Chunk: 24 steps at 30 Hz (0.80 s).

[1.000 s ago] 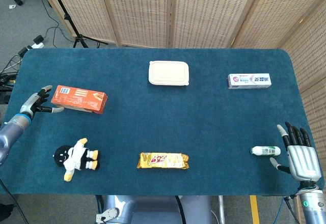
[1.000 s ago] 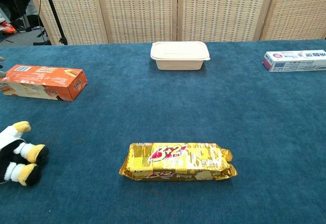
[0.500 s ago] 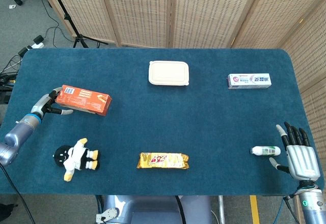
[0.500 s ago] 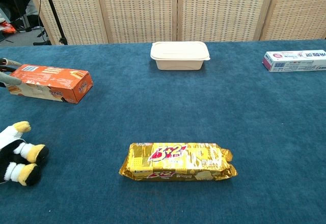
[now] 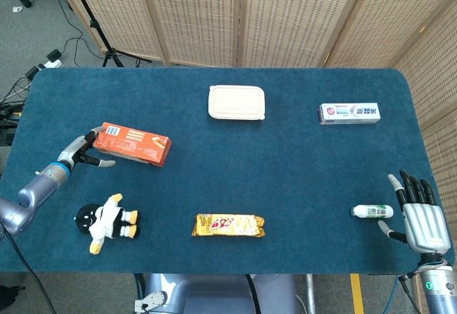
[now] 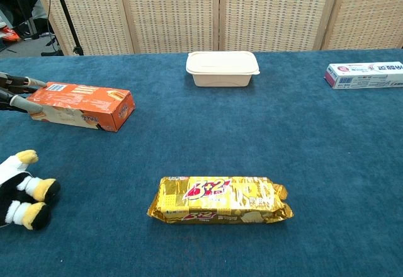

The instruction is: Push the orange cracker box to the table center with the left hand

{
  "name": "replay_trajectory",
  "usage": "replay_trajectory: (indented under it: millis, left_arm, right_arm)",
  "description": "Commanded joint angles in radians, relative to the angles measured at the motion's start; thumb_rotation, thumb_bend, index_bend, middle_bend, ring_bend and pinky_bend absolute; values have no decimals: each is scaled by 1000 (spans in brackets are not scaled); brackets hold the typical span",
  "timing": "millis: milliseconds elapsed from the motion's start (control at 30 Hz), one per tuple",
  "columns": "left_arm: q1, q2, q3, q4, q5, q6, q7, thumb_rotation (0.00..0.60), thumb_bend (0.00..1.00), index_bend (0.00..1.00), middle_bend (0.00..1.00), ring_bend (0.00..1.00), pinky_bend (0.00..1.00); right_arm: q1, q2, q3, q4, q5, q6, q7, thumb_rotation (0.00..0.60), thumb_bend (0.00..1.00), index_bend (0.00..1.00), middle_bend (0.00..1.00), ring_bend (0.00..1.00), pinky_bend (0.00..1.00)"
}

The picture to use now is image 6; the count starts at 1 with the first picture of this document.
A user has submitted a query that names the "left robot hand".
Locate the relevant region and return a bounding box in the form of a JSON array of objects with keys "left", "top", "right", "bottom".
[{"left": 0, "top": 71, "right": 48, "bottom": 114}]

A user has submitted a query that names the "orange cardboard snack box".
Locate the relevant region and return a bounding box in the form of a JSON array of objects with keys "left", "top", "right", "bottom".
[{"left": 26, "top": 81, "right": 136, "bottom": 133}]

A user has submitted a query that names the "white toothpaste box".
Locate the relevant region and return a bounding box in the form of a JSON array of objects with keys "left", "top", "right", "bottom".
[{"left": 324, "top": 61, "right": 403, "bottom": 90}]

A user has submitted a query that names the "orange item on floor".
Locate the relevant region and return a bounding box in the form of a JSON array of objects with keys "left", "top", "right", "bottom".
[{"left": 0, "top": 26, "right": 21, "bottom": 43}]

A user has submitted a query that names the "penguin plush toy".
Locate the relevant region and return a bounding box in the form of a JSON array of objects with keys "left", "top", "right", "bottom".
[{"left": 0, "top": 149, "right": 62, "bottom": 231}]

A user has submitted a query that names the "black tripod stand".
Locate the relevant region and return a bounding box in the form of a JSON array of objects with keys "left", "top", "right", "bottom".
[{"left": 50, "top": 0, "right": 85, "bottom": 56}]

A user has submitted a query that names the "wicker folding screen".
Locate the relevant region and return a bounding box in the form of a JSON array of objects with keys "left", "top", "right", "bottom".
[{"left": 28, "top": 0, "right": 403, "bottom": 56}]

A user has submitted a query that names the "blue felt table cover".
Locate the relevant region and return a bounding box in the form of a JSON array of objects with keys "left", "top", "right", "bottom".
[{"left": 0, "top": 47, "right": 403, "bottom": 277}]

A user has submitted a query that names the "cream lidded food container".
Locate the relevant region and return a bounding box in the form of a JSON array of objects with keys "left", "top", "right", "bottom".
[{"left": 185, "top": 50, "right": 261, "bottom": 88}]

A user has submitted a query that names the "gold cracker packet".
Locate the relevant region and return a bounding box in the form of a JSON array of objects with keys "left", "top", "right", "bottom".
[{"left": 146, "top": 176, "right": 295, "bottom": 225}]

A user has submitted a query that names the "black floor cable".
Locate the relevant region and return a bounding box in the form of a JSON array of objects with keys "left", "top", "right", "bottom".
[{"left": 42, "top": 0, "right": 59, "bottom": 51}]

